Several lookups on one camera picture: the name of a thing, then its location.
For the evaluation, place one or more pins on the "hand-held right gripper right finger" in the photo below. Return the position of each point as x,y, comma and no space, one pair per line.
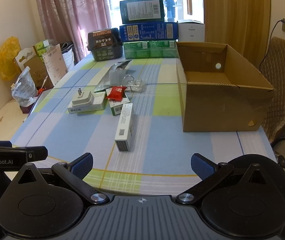
202,167

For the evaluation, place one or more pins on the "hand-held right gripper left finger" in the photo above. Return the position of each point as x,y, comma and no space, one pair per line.
82,165

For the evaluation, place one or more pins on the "green medicine box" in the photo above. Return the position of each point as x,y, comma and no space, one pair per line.
119,108

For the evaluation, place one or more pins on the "silver foil bag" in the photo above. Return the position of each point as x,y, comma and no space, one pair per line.
102,83

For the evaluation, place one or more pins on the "desktop with checked tablecloth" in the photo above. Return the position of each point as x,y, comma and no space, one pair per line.
157,130

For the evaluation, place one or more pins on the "long white carton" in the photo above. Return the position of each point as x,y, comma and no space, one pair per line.
123,127

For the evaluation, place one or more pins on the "printed plastic bag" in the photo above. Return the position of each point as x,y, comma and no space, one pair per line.
23,87

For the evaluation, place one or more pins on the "flat white box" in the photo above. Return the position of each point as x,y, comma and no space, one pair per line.
98,103

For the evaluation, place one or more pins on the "white plug adapter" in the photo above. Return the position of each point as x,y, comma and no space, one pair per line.
82,100

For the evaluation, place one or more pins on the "red snack packet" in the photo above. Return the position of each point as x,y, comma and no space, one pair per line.
116,92

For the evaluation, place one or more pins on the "cardboard display box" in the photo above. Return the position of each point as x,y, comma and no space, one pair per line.
33,70

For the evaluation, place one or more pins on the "yellow plastic bag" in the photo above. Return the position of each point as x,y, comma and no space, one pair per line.
7,55

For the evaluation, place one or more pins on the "white bag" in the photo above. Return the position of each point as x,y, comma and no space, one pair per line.
68,55

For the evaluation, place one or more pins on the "small green boxes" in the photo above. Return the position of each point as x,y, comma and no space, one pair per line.
41,47

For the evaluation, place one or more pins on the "dark instant noodle box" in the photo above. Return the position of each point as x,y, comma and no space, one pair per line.
105,50

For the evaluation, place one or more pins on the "chair with quilted cover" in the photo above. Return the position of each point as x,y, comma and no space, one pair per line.
282,80

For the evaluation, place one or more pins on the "green tissue pack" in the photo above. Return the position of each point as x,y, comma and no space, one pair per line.
150,50

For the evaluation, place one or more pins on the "blue printed box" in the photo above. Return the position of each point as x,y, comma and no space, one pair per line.
147,32

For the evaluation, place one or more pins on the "pink curtain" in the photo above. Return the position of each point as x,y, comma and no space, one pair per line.
65,10

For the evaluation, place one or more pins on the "yellow curtain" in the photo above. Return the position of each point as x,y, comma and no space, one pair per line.
232,10

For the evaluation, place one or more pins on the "dark green box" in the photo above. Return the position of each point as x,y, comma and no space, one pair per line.
142,10

